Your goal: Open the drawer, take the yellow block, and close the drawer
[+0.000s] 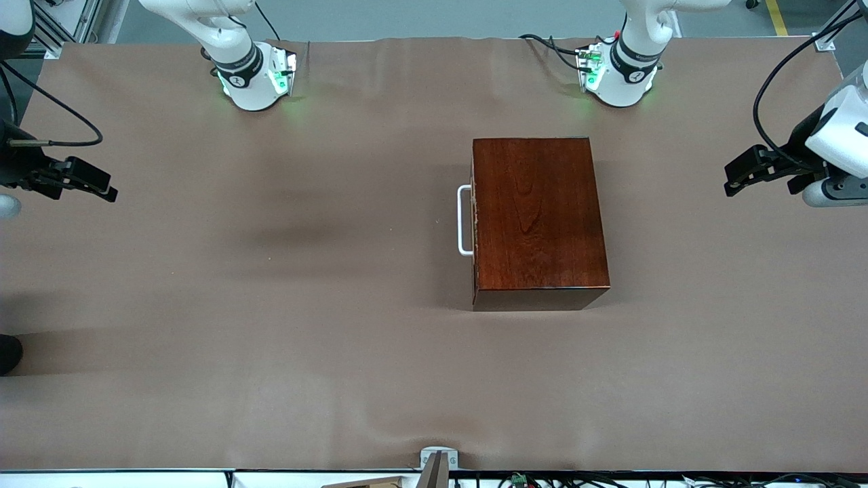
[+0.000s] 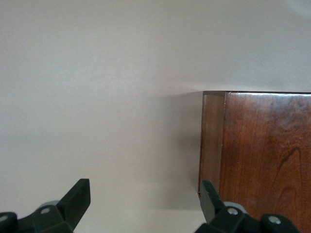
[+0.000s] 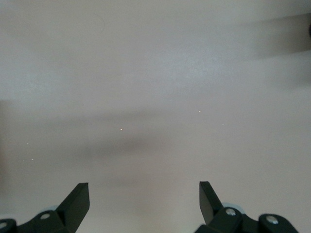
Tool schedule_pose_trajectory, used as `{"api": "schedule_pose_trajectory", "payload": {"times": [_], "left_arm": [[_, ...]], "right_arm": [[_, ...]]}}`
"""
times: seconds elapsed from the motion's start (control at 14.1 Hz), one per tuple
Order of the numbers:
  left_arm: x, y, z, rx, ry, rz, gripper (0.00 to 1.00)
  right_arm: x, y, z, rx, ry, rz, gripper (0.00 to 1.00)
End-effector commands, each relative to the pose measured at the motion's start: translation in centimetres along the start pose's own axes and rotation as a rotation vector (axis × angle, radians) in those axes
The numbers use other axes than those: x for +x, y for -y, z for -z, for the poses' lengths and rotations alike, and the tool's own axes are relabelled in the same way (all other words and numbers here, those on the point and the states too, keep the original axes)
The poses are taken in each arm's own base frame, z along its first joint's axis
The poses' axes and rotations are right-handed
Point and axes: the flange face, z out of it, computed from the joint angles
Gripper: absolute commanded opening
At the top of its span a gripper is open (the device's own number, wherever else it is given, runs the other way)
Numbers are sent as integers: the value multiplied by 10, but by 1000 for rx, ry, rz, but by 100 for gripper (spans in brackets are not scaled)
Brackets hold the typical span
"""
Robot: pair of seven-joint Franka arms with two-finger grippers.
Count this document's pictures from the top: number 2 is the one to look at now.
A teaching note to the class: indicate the dark brown wooden cabinet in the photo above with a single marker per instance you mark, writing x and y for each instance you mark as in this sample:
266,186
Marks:
262,150

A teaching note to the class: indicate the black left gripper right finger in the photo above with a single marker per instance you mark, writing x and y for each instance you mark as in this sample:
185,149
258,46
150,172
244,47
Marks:
211,208

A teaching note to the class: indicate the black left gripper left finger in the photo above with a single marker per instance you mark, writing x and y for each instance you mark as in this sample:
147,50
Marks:
73,206

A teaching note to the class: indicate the large table cover sheet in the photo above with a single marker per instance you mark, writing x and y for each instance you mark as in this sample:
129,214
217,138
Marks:
97,85

